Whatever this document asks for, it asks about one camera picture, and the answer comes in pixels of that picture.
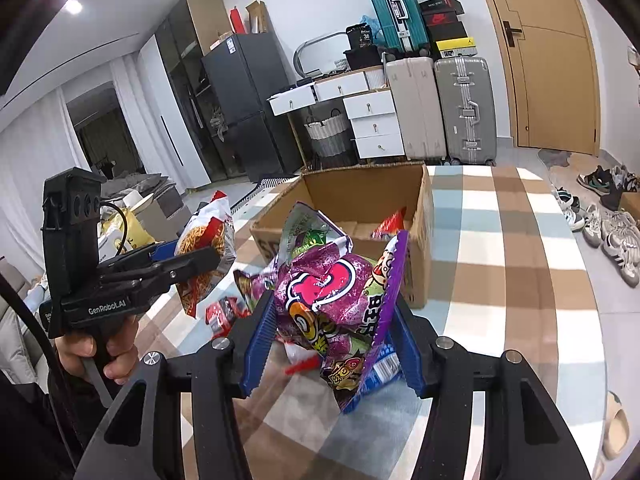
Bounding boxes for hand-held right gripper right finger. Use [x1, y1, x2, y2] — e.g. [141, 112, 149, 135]
[390, 305, 593, 480]

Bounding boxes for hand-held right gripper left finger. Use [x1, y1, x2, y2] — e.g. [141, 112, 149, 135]
[75, 290, 281, 480]

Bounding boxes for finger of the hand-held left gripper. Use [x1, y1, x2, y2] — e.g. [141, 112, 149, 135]
[102, 241, 180, 267]
[95, 247, 222, 308]

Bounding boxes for blue white snack packet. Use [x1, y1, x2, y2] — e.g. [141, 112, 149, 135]
[357, 342, 403, 396]

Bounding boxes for red yellow noodle snack bag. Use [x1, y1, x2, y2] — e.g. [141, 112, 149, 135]
[172, 190, 237, 318]

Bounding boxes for small red snack packet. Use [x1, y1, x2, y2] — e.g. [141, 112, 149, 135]
[206, 296, 253, 338]

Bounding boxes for purple edged snack bag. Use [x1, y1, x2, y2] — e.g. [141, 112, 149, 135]
[320, 230, 412, 415]

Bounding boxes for purple pink snack bag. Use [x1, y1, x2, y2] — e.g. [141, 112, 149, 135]
[235, 252, 386, 356]

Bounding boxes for silver green snack bag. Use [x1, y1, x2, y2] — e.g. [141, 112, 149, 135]
[277, 201, 353, 273]

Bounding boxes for orange red snack bag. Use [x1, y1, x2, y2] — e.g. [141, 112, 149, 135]
[371, 207, 408, 241]

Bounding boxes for cardboard box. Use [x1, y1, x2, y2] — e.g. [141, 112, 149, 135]
[249, 162, 435, 311]

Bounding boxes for person's left forearm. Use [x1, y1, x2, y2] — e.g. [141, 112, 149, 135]
[0, 367, 101, 480]

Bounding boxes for person's left hand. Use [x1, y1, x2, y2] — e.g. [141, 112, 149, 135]
[54, 317, 142, 385]

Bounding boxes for grey storage box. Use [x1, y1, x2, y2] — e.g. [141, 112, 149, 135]
[135, 185, 187, 241]

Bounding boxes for white curtain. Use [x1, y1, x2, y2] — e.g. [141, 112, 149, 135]
[0, 55, 166, 273]

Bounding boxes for grey cushions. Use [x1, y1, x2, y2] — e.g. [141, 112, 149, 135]
[100, 172, 176, 201]

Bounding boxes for cream rug with striped border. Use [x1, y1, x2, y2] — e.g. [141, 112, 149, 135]
[225, 172, 303, 211]

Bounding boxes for white wardrobe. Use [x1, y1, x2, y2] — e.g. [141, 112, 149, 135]
[137, 37, 212, 191]

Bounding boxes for dark glass cabinet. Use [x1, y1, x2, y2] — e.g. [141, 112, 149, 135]
[154, 0, 236, 181]

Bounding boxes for black fridge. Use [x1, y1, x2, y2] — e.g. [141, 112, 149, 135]
[201, 33, 303, 183]

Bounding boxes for woven laundry basket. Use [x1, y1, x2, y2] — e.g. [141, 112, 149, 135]
[302, 110, 351, 158]

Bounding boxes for beige slipper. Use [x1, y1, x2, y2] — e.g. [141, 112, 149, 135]
[602, 392, 632, 461]

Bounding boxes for white drawer cabinet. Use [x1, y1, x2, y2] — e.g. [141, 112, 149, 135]
[342, 89, 406, 160]

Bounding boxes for white desk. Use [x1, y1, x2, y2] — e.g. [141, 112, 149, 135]
[268, 71, 396, 171]

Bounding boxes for scattered sneakers group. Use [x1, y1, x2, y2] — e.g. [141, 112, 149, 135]
[550, 162, 640, 288]

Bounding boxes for beige suitcase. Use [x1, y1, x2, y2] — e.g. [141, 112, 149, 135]
[384, 56, 449, 161]

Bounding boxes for grey door mat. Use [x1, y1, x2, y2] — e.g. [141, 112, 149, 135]
[537, 147, 576, 168]

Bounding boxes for silver suitcase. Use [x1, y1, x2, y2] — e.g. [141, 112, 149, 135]
[433, 56, 498, 167]

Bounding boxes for tall cardboard carton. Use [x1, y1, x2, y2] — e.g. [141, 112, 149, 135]
[245, 0, 274, 35]

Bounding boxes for black storage box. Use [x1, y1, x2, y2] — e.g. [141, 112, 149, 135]
[343, 47, 386, 72]

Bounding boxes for black printed paper bag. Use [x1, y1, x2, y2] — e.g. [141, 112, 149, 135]
[345, 22, 381, 53]

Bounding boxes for blue plastic bag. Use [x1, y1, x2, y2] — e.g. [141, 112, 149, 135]
[360, 14, 388, 46]

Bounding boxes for yellow black shoe box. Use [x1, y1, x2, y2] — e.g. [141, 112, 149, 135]
[435, 37, 478, 60]

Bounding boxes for teal suitcase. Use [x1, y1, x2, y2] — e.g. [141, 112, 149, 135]
[364, 0, 432, 58]

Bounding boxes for plain black shoe box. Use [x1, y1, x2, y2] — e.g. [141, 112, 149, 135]
[427, 25, 471, 44]

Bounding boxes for wooden door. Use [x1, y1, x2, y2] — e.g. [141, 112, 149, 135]
[470, 0, 601, 156]

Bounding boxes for red black shoe box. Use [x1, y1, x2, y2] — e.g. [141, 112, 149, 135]
[422, 10, 464, 29]

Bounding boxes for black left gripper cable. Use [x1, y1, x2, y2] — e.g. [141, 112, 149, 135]
[99, 202, 128, 261]

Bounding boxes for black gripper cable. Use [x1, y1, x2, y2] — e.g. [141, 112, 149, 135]
[0, 274, 86, 466]
[99, 202, 128, 261]

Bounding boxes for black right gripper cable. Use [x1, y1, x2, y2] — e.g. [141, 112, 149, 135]
[0, 274, 86, 466]

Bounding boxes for oval silver mirror frame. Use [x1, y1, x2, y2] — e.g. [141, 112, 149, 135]
[292, 32, 351, 78]

